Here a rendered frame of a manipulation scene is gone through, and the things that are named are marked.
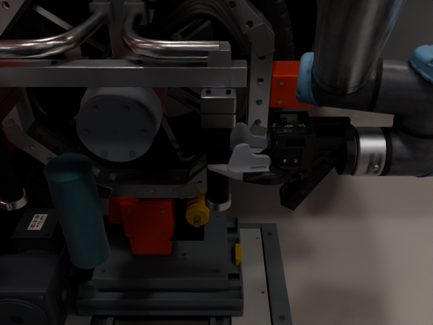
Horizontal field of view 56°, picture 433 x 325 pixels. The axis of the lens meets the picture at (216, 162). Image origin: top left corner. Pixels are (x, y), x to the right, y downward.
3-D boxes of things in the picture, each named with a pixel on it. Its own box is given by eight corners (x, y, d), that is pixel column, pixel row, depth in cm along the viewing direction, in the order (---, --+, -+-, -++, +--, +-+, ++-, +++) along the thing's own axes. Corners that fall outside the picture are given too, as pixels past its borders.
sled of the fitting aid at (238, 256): (238, 232, 155) (239, 213, 149) (242, 317, 126) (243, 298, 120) (105, 232, 155) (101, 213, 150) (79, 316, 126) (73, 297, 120)
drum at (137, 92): (172, 108, 89) (167, 44, 80) (160, 166, 71) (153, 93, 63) (106, 108, 89) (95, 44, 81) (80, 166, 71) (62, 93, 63)
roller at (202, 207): (211, 162, 123) (211, 146, 120) (209, 233, 99) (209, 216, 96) (191, 162, 123) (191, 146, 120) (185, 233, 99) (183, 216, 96)
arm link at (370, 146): (363, 157, 68) (379, 189, 61) (336, 157, 68) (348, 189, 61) (374, 117, 63) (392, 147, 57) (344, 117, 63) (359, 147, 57)
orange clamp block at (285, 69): (265, 91, 87) (307, 91, 87) (269, 109, 81) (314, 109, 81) (267, 59, 83) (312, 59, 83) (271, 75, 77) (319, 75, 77)
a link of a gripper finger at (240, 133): (211, 116, 65) (270, 120, 63) (211, 147, 68) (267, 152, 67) (207, 126, 62) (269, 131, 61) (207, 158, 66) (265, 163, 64)
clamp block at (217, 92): (234, 99, 66) (234, 68, 63) (236, 129, 58) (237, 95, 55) (202, 99, 66) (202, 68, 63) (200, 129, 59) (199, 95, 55)
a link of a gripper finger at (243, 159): (207, 139, 59) (269, 134, 60) (207, 172, 63) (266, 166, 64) (209, 151, 57) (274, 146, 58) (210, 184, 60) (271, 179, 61)
